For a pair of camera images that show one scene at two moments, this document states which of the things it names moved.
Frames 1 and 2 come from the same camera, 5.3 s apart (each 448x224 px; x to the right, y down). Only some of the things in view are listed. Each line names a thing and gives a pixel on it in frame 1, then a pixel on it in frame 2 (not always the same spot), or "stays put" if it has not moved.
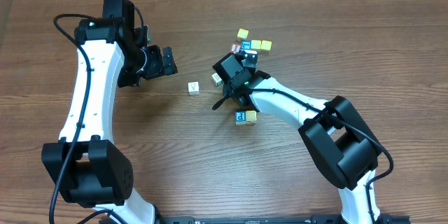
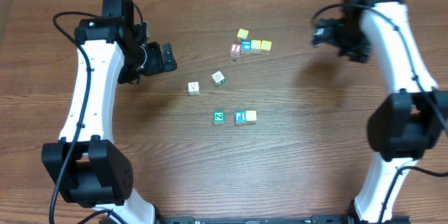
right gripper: (229, 93) → (322, 36)
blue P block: (240, 117) stays put
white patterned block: (217, 80) stays put
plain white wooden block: (194, 88) stays put
